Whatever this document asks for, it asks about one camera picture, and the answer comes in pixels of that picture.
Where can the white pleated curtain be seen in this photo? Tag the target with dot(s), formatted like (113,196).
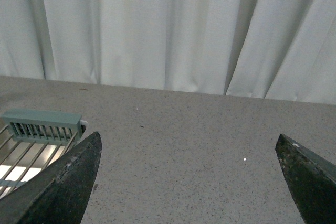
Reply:
(273,49)

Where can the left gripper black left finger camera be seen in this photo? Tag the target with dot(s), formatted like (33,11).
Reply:
(59,193)

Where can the green dish drying rack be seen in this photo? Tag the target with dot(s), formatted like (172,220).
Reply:
(31,140)

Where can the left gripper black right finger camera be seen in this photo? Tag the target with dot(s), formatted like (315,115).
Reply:
(310,179)

